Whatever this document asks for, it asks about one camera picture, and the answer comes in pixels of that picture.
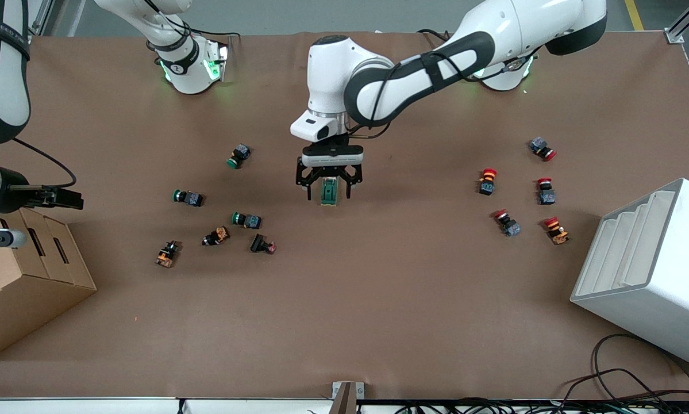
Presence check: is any green load switch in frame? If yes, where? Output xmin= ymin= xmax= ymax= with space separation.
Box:
xmin=320 ymin=177 xmax=340 ymax=207

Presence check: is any black button red contact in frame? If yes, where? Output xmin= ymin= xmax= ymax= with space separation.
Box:
xmin=249 ymin=233 xmax=278 ymax=255

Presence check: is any brown cardboard box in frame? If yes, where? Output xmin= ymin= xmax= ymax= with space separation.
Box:
xmin=0 ymin=207 xmax=98 ymax=362

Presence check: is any black orange push button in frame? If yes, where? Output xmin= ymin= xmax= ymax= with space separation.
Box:
xmin=155 ymin=240 xmax=182 ymax=269
xmin=202 ymin=226 xmax=230 ymax=247

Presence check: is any brown table mat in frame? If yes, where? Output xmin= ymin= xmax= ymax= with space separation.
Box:
xmin=0 ymin=29 xmax=689 ymax=400

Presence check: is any red button orange block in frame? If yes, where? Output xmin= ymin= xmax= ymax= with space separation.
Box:
xmin=478 ymin=168 xmax=499 ymax=197
xmin=544 ymin=216 xmax=571 ymax=246

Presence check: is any red emergency stop button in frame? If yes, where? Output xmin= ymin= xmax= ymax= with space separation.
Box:
xmin=529 ymin=136 xmax=557 ymax=162
xmin=537 ymin=177 xmax=557 ymax=206
xmin=492 ymin=209 xmax=522 ymax=237

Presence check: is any white slotted rack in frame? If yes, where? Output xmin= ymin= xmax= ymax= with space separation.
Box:
xmin=570 ymin=178 xmax=689 ymax=370

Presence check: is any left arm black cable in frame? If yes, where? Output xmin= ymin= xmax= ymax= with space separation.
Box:
xmin=347 ymin=34 xmax=543 ymax=143

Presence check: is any white table edge rail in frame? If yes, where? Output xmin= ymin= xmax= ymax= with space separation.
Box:
xmin=0 ymin=397 xmax=333 ymax=414

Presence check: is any metal table bracket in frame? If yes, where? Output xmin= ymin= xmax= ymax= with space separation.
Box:
xmin=332 ymin=381 xmax=365 ymax=414

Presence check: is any black cable bundle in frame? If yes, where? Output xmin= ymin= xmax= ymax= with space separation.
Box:
xmin=396 ymin=397 xmax=689 ymax=414

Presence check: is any black looping cable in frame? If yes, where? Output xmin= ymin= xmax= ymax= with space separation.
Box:
xmin=560 ymin=333 xmax=689 ymax=406

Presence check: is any aluminium frame profile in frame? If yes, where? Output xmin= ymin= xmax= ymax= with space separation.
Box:
xmin=665 ymin=0 xmax=689 ymax=44

